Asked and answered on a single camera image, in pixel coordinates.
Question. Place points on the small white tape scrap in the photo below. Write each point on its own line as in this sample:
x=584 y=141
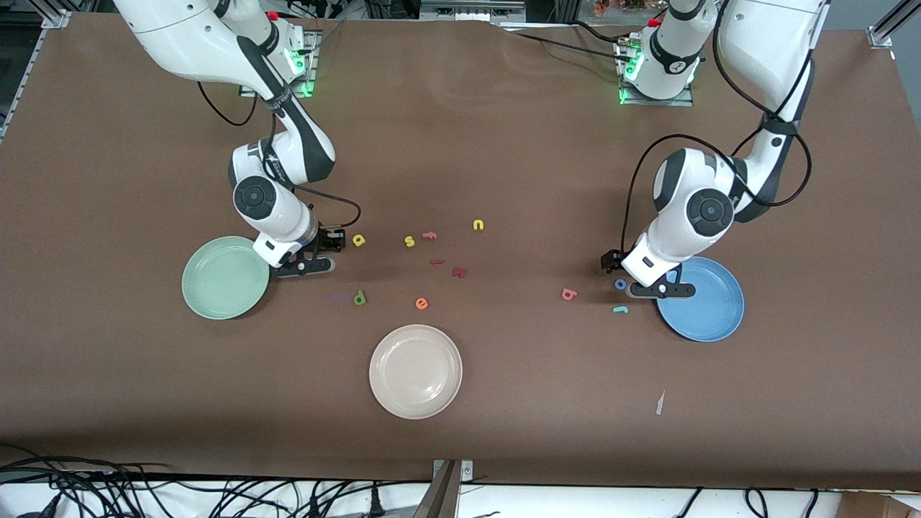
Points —
x=660 y=404

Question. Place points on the grey metal equipment box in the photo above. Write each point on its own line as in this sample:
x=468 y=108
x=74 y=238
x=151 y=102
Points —
x=471 y=8

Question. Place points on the brown table cover sheet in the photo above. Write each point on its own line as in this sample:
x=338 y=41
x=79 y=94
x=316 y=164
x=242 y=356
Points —
x=504 y=144

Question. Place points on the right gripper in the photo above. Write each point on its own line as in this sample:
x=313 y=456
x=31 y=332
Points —
x=328 y=241

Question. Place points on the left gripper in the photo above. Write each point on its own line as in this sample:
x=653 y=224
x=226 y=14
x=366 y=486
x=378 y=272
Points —
x=613 y=260

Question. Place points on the brown cardboard box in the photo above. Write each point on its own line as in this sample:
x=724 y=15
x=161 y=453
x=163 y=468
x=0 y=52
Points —
x=878 y=505

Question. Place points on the blue plate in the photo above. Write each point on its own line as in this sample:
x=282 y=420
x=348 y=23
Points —
x=709 y=309

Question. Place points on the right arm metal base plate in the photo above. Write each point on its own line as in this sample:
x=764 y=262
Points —
x=306 y=88

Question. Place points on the light green plate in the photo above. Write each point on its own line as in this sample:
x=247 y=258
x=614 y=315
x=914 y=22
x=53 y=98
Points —
x=216 y=284

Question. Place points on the beige plate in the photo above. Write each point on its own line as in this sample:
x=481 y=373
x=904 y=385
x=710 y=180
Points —
x=415 y=374

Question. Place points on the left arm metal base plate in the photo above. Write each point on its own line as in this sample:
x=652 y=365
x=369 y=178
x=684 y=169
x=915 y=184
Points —
x=683 y=101

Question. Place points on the aluminium frame rail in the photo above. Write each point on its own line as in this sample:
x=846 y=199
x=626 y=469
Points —
x=883 y=34
x=21 y=79

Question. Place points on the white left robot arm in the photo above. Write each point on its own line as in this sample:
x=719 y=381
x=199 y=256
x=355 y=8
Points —
x=691 y=208

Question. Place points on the green foam letter d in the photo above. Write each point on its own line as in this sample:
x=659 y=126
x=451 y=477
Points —
x=360 y=298

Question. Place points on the metal table edge bracket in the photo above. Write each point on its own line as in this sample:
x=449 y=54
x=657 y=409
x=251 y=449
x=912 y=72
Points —
x=440 y=496

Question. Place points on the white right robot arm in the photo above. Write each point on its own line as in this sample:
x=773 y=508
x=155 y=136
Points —
x=180 y=36

